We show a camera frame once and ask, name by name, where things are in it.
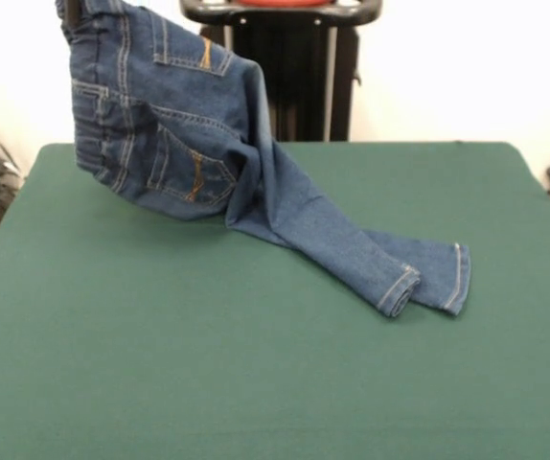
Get dark green table cloth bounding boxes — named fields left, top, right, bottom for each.
left=0, top=140, right=550, bottom=460

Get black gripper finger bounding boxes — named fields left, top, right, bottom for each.
left=61, top=0, right=85, bottom=30

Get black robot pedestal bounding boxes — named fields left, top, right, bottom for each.
left=181, top=0, right=384, bottom=143

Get blue denim jeans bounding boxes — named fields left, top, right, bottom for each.
left=57, top=0, right=472, bottom=319

